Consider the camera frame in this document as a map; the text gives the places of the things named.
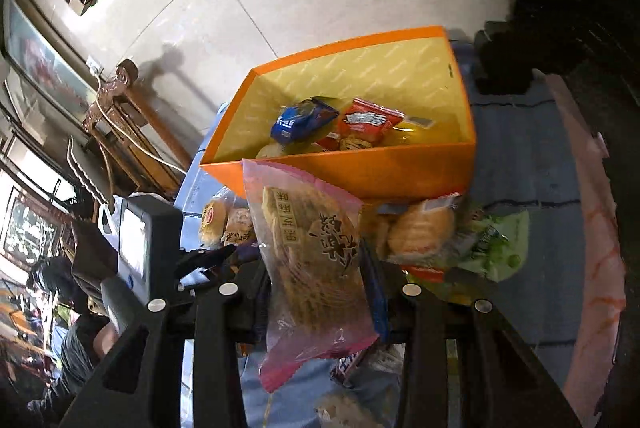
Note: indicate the pink cloth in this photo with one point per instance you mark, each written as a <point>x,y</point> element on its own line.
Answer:
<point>595,233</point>

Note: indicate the blue snack packet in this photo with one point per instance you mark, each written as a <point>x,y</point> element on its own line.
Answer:
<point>300,121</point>

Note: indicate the clear cracker packet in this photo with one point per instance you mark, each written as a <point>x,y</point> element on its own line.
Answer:
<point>350,413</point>

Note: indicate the white wall socket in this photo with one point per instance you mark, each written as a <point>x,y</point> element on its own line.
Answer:
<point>95,65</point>

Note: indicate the red edged bun packet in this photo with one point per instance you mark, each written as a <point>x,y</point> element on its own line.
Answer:
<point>420,228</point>

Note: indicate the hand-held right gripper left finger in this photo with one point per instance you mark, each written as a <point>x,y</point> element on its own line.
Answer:
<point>252,313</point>

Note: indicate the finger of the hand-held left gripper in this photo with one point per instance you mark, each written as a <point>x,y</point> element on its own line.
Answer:
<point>210,260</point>

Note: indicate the red snack packet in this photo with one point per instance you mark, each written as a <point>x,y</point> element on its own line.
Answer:
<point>367,121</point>

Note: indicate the yellow label pastry packet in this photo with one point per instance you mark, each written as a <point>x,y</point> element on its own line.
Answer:
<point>212,223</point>

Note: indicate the orange cardboard box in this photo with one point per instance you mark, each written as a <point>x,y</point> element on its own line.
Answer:
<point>400,168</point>

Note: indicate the person's left forearm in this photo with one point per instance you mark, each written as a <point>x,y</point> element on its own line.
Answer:
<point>80,353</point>

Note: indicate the pale green snack packet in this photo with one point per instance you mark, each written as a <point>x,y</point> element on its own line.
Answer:
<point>495,243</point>

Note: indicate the red print framed picture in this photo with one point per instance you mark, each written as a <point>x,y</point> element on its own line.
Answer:
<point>45,63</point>

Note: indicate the blue quilt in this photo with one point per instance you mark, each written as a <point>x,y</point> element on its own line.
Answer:
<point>525,168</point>

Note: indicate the small brown pastry packet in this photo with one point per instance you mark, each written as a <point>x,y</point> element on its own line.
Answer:
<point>240,225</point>

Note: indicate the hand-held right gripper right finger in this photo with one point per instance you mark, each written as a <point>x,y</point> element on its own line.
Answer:
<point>375,298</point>

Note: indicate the carved wooden chair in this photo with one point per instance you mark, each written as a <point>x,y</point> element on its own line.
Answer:
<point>125,108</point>

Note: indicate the yellow snack packet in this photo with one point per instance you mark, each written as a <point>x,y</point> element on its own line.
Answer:
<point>415,133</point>

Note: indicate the brown white snack bar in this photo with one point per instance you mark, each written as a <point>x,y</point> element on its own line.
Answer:
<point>347,368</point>

